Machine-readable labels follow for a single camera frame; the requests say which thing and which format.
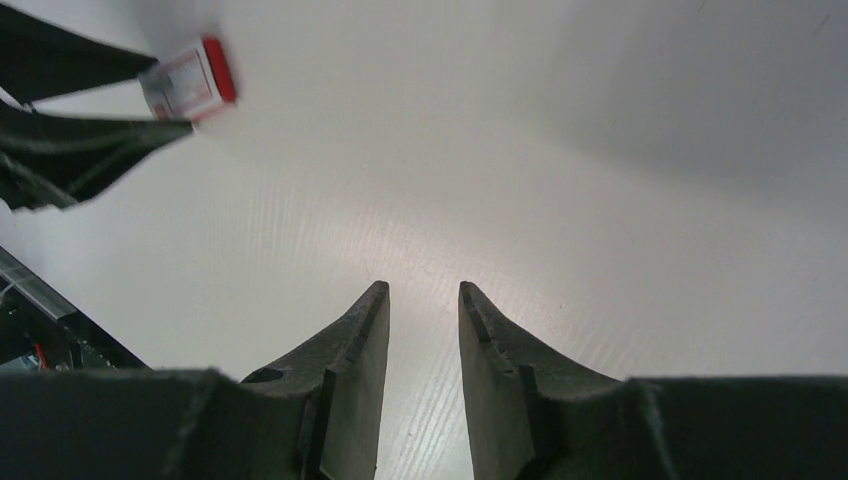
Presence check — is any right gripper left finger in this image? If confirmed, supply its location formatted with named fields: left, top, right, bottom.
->
left=1, top=281, right=390, bottom=479

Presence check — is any red white staple box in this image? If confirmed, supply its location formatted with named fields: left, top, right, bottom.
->
left=139, top=35, right=237, bottom=122

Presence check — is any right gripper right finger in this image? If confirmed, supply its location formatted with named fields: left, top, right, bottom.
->
left=458, top=281, right=847, bottom=479

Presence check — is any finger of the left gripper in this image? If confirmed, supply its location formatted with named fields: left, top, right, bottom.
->
left=1, top=4, right=156, bottom=104
left=1, top=103, right=194, bottom=211

